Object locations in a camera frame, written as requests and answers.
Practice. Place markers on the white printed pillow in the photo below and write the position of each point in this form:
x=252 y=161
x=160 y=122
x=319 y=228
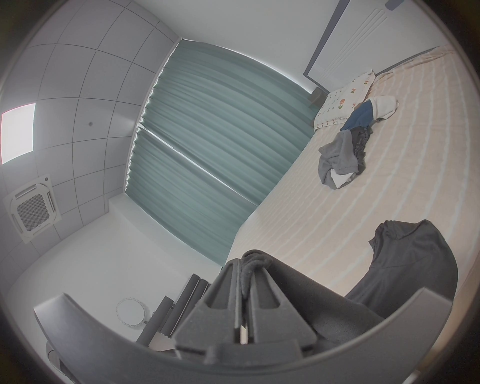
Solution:
x=337 y=105

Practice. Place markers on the blue-green curtain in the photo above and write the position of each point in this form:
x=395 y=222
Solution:
x=180 y=195
x=232 y=112

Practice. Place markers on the ceiling air conditioner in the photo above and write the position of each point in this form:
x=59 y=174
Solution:
x=33 y=210

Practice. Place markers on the grey bedside table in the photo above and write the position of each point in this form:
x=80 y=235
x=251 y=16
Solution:
x=318 y=98

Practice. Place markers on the black crinkled garment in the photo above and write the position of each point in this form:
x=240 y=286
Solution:
x=360 y=146

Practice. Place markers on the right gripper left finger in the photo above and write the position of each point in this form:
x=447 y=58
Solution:
x=217 y=311

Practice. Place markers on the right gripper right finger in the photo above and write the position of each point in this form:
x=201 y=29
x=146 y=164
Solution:
x=273 y=318

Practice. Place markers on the bed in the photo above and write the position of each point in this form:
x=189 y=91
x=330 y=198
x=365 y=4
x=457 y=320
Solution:
x=375 y=225

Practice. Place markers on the round white mirror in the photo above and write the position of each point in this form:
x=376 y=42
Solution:
x=130 y=312

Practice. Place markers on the grey garment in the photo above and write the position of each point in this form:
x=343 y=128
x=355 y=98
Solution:
x=335 y=157

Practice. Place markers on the dark blue garment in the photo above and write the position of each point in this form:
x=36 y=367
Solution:
x=360 y=118

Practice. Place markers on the black chest of drawers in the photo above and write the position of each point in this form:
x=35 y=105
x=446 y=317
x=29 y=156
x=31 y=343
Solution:
x=187 y=303

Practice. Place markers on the black T-shirt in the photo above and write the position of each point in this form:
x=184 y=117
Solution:
x=412 y=270

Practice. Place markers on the square ceiling light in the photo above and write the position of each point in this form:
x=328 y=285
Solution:
x=18 y=133

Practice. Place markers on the white fleecy garment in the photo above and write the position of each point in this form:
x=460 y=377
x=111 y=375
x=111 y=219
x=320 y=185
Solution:
x=386 y=105

